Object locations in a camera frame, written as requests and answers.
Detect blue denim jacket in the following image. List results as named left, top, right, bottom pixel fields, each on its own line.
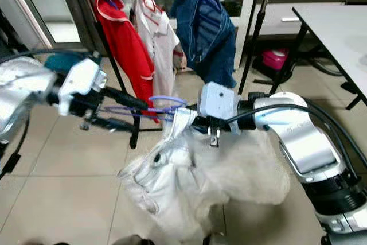
left=169, top=0, right=237, bottom=88

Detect white table black legs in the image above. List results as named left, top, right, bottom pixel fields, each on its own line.
left=268, top=4, right=367, bottom=111

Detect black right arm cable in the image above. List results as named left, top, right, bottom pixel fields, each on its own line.
left=224, top=103, right=367, bottom=185

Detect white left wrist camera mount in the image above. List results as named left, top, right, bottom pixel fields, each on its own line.
left=58, top=57, right=108, bottom=117

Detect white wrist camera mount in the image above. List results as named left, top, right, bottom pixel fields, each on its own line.
left=58, top=57, right=108, bottom=117
left=197, top=82, right=241, bottom=121

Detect pink plastic box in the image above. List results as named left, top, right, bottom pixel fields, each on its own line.
left=262, top=49, right=291, bottom=71

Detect white cabinet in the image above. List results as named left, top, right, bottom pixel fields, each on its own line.
left=252, top=1, right=322, bottom=37

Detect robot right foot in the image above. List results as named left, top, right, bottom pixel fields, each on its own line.
left=204, top=232, right=227, bottom=245

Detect white polo shirt red trim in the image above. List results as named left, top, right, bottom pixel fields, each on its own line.
left=133, top=0, right=181, bottom=108

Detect glass door white frame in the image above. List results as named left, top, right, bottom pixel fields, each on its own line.
left=0, top=0, right=81, bottom=45

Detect black floor hose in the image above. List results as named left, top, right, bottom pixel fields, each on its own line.
left=301, top=56, right=345, bottom=77

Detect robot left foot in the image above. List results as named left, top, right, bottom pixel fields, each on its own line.
left=112, top=234, right=150, bottom=245

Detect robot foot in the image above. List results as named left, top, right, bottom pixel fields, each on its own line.
left=112, top=234, right=150, bottom=245
left=204, top=232, right=227, bottom=245

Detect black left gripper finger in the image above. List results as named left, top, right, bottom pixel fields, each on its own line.
left=104, top=87, right=149, bottom=111
left=91, top=117, right=127, bottom=132

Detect white zip jacket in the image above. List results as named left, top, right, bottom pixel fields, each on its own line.
left=119, top=107, right=291, bottom=243

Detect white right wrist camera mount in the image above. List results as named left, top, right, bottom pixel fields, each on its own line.
left=197, top=82, right=241, bottom=121

